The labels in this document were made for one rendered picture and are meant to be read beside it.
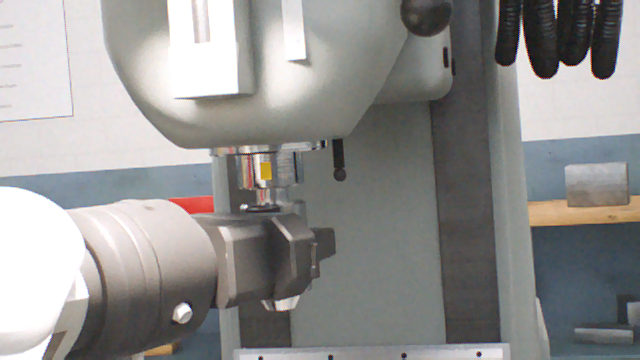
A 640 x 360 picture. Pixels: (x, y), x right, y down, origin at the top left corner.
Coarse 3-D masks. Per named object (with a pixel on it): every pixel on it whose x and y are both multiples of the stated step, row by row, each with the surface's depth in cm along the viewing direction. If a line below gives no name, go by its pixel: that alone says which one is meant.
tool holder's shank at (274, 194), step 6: (288, 186) 61; (258, 192) 61; (264, 192) 61; (270, 192) 61; (276, 192) 61; (282, 192) 61; (288, 192) 62; (258, 198) 61; (264, 198) 61; (270, 198) 61; (276, 198) 61; (282, 198) 61; (288, 198) 62
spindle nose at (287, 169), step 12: (240, 156) 60; (252, 156) 60; (264, 156) 59; (276, 156) 59; (288, 156) 60; (300, 156) 61; (240, 168) 61; (252, 168) 60; (276, 168) 59; (288, 168) 60; (300, 168) 61; (240, 180) 61; (252, 180) 60; (264, 180) 59; (276, 180) 60; (288, 180) 60; (300, 180) 61
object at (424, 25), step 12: (408, 0) 48; (420, 0) 47; (432, 0) 47; (444, 0) 47; (408, 12) 48; (420, 12) 47; (432, 12) 47; (444, 12) 47; (408, 24) 48; (420, 24) 48; (432, 24) 48; (444, 24) 48; (420, 36) 49; (432, 36) 49
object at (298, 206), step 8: (288, 200) 62; (296, 200) 62; (240, 208) 61; (248, 208) 60; (256, 208) 60; (264, 208) 60; (272, 208) 60; (280, 208) 60; (288, 208) 60; (296, 208) 60; (304, 208) 61
